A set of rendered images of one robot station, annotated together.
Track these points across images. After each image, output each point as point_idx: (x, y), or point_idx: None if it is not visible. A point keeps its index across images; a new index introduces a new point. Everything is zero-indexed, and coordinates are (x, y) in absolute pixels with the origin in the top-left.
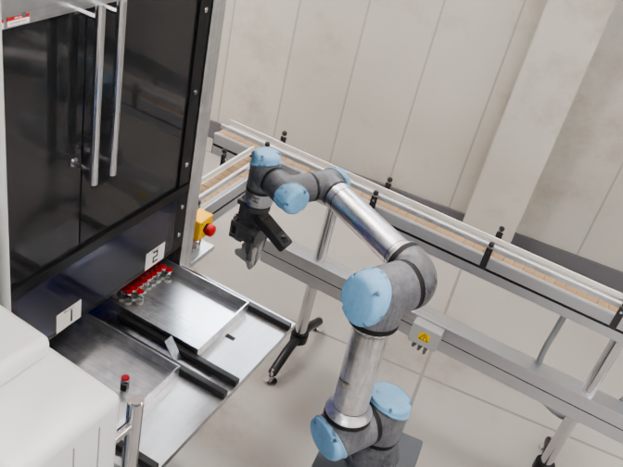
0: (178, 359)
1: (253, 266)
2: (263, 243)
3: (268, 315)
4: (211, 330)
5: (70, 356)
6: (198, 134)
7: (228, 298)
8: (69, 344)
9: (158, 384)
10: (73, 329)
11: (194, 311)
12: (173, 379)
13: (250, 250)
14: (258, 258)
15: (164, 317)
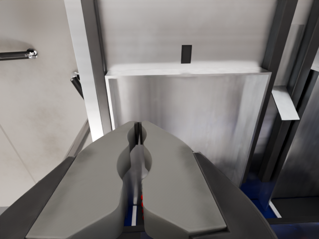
0: (276, 87)
1: (146, 121)
2: (45, 208)
3: (97, 25)
4: (192, 87)
5: (317, 172)
6: None
7: (115, 109)
8: (300, 182)
9: None
10: (278, 192)
11: (173, 128)
12: (317, 67)
13: (262, 234)
14: (112, 138)
15: (208, 146)
